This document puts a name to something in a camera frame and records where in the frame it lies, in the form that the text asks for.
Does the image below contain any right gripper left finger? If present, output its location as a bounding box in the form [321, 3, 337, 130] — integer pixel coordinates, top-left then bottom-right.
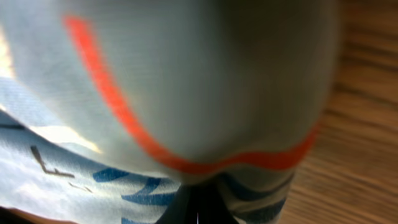
[156, 185, 198, 224]

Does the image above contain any light blue t-shirt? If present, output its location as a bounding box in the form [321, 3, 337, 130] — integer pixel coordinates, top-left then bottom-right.
[1, 0, 339, 223]

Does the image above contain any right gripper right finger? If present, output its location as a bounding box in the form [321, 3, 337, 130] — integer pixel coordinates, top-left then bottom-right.
[198, 185, 238, 224]

